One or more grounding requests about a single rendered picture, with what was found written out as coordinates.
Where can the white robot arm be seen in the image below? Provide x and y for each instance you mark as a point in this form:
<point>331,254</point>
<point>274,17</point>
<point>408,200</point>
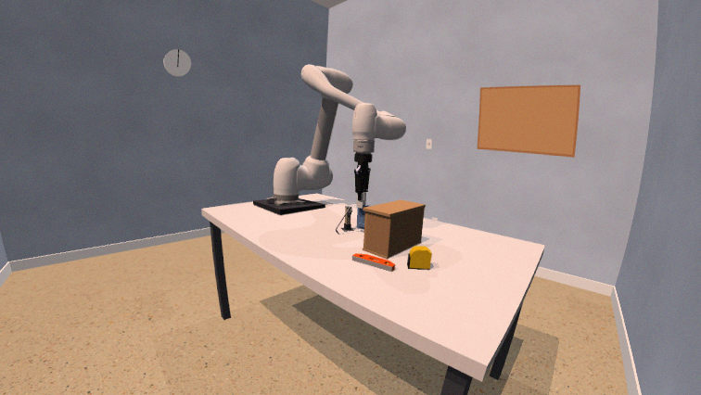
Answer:
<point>367,123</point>

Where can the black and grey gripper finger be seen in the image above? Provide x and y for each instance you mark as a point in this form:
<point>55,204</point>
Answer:
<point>359,179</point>
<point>365,184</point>

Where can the red spirit level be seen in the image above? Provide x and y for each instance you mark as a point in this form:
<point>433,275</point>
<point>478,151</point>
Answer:
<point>370,260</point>

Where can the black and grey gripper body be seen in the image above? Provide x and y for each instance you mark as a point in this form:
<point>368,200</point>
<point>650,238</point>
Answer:
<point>362,160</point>

